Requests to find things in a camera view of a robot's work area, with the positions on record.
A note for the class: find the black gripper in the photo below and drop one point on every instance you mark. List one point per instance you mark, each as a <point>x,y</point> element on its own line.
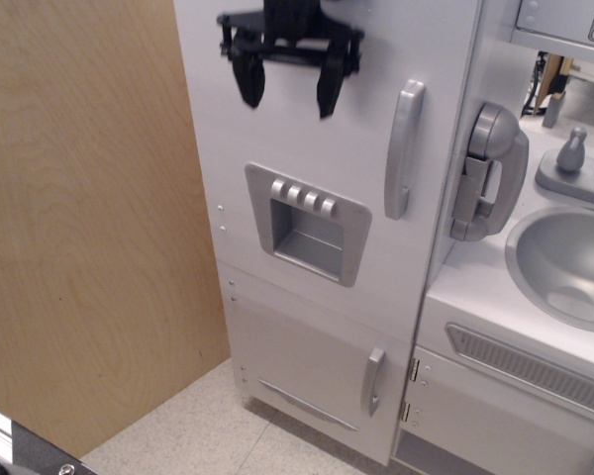
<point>289,31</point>

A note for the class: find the white fridge door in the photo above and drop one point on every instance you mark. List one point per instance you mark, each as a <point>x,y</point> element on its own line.
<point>345,153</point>

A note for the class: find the white toy fridge cabinet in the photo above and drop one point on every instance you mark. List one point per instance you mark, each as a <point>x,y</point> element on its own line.
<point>447,48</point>

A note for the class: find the grey ice dispenser box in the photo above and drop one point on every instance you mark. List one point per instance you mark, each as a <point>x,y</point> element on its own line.
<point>307,226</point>

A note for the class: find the grey toy telephone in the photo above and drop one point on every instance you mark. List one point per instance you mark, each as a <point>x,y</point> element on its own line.
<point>493,174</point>

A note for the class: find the grey toy microwave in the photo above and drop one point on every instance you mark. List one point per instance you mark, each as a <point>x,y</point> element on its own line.
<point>542,24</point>

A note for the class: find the grey toy faucet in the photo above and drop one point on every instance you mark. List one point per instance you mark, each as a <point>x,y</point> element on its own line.
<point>569,170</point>

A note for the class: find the white freezer door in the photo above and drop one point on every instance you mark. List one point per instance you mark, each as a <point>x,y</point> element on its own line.
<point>308,362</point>

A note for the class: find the plywood board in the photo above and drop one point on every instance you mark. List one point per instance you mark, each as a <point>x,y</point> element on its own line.
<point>109,295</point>

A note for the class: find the grey toy sink basin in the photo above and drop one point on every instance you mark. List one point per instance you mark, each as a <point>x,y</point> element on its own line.
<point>550,257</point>

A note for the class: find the white oven door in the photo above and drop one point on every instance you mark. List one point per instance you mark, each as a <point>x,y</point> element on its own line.
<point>494,425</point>

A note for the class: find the grey oven vent panel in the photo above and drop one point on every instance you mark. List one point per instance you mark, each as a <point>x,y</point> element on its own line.
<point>519,364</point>

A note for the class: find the grey fridge door handle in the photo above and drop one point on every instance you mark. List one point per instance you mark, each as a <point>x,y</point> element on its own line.
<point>398,174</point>

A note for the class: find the grey freezer door handle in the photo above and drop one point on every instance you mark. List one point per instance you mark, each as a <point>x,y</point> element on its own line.
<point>369,399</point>

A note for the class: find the metal frame rail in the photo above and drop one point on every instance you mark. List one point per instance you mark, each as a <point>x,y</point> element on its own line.
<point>24,452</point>

